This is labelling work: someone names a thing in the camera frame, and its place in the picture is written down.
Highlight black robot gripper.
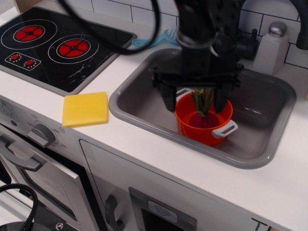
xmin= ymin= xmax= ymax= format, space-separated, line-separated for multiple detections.
xmin=151 ymin=51 xmax=244 ymax=113

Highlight purple toy beet green leaves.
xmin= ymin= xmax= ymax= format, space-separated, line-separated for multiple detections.
xmin=189 ymin=88 xmax=219 ymax=128

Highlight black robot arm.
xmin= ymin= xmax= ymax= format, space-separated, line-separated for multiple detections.
xmin=150 ymin=0 xmax=244 ymax=112

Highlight grey toy sink basin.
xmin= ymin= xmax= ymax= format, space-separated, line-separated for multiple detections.
xmin=109 ymin=49 xmax=296 ymax=169

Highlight light blue dish brush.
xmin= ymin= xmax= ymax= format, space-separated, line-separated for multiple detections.
xmin=132 ymin=26 xmax=179 ymax=49

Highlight black toy faucet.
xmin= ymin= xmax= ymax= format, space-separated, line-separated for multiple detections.
xmin=214 ymin=0 xmax=308 ymax=64

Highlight white soap dispenser silver cap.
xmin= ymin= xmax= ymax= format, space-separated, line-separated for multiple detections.
xmin=253 ymin=21 xmax=289 ymax=75

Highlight yellow sponge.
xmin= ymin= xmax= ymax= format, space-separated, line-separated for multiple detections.
xmin=62 ymin=91 xmax=108 ymax=127

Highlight grey dishwasher panel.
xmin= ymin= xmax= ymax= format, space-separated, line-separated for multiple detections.
xmin=128 ymin=187 xmax=197 ymax=231

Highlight black toy stove top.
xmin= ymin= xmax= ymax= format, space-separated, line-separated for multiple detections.
xmin=0 ymin=6 xmax=138 ymax=97

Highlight grey oven knob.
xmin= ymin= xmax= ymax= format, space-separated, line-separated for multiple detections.
xmin=27 ymin=124 xmax=56 ymax=148

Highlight silver oven door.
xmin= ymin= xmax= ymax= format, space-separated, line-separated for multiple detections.
xmin=0 ymin=126 xmax=98 ymax=231

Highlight orange toy pot grey handles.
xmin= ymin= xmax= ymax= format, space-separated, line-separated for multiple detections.
xmin=175 ymin=91 xmax=238 ymax=146

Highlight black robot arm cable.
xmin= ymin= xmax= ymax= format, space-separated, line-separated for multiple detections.
xmin=57 ymin=0 xmax=161 ymax=55

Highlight grey cabinet door handle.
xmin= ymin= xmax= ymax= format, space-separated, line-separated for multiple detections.
xmin=105 ymin=195 xmax=125 ymax=231

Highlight grey oven door handle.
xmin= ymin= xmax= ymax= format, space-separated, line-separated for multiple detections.
xmin=0 ymin=134 xmax=45 ymax=172

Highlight black braided cable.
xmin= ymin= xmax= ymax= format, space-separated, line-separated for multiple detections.
xmin=0 ymin=183 xmax=39 ymax=231

